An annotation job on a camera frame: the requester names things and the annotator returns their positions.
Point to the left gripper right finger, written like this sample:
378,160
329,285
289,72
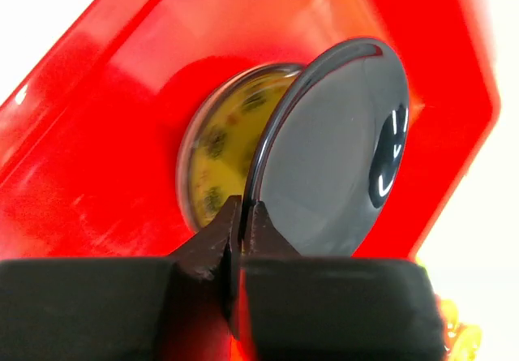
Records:
332,308

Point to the green plate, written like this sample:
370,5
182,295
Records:
462,341

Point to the brown yellow patterned plate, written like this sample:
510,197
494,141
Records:
220,141

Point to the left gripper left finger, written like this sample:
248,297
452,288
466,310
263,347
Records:
173,307

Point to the black plate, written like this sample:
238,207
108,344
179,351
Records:
328,157

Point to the red plastic bin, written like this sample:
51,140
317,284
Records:
90,138

